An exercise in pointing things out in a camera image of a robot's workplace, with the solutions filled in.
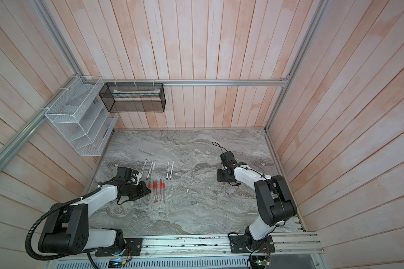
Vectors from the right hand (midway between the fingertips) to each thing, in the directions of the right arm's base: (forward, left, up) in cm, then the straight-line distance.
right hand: (222, 175), depth 96 cm
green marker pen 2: (+2, +43, +1) cm, 43 cm away
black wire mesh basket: (+40, +55, +26) cm, 73 cm away
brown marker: (+3, +33, 0) cm, 33 cm away
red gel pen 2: (-10, +38, 0) cm, 39 cm away
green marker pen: (+5, +48, 0) cm, 48 cm away
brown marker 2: (+2, +30, 0) cm, 30 cm away
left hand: (-12, +40, +1) cm, 42 cm away
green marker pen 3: (+3, +41, +1) cm, 42 cm away
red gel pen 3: (-10, +37, 0) cm, 38 cm away
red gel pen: (-8, +41, -1) cm, 42 cm away
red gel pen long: (-8, +33, -1) cm, 34 cm away
